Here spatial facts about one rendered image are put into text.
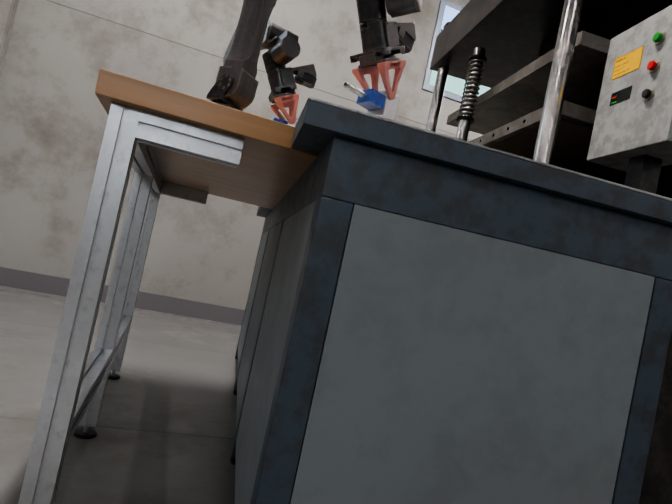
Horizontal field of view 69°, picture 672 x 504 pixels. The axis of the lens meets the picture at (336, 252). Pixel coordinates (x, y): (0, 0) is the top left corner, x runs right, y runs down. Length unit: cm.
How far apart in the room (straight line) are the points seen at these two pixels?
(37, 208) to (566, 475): 352
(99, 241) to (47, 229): 300
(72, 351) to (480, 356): 64
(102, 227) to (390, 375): 51
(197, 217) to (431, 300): 312
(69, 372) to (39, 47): 334
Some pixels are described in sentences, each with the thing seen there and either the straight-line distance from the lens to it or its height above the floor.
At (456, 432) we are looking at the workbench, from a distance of 82.
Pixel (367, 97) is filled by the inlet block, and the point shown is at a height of 93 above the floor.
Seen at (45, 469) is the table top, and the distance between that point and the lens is 95.
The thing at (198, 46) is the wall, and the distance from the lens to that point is 401.
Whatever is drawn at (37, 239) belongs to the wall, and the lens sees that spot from 388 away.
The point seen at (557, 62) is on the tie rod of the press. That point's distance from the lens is 186.
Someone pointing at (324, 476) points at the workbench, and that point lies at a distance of 79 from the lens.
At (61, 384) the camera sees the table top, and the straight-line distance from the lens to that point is 91.
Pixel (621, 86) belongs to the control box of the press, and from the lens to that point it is 176.
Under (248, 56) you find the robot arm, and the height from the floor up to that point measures 98.
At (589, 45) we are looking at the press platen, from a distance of 201.
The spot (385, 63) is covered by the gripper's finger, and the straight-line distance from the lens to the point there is 104.
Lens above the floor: 57
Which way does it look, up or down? 2 degrees up
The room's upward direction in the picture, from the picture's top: 12 degrees clockwise
